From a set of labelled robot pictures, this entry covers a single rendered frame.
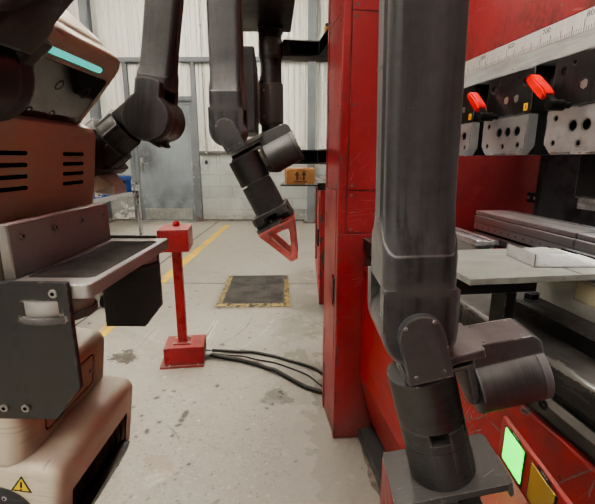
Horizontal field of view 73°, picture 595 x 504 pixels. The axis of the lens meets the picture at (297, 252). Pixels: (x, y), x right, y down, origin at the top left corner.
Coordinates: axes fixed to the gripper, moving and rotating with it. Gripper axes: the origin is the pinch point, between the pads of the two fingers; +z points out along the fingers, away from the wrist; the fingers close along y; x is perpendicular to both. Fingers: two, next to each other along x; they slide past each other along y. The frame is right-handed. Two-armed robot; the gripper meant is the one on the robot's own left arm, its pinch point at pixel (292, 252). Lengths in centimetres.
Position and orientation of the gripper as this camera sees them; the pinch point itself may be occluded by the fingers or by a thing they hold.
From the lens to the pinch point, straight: 75.2
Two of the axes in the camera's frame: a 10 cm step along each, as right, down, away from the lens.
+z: 4.5, 8.7, 1.9
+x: -8.9, 4.4, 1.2
